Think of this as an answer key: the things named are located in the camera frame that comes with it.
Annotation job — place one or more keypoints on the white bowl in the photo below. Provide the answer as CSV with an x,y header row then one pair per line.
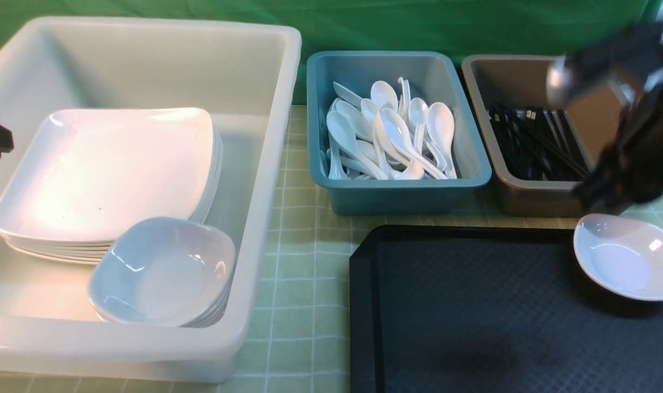
x,y
621,255

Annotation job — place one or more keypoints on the stack of white square plates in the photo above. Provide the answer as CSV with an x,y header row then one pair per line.
x,y
90,174

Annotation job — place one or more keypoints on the large white plastic tub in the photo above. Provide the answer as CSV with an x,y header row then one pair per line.
x,y
244,76

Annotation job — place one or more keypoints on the stack of white small bowls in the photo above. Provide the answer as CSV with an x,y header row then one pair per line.
x,y
165,272

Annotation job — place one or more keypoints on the green checkered tablecloth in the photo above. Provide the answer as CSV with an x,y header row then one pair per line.
x,y
298,333

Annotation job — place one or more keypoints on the pile of white spoons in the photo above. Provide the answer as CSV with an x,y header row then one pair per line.
x,y
389,136

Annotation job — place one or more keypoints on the teal plastic bin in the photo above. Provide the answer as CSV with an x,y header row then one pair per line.
x,y
433,78

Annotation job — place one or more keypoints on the black serving tray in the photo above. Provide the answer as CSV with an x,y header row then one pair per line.
x,y
492,309

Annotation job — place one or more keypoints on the green backdrop cloth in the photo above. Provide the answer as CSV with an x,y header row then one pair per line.
x,y
455,28

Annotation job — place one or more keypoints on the brown plastic bin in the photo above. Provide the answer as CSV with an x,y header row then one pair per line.
x,y
519,81

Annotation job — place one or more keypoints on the pile of black chopsticks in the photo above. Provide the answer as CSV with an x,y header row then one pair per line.
x,y
537,144

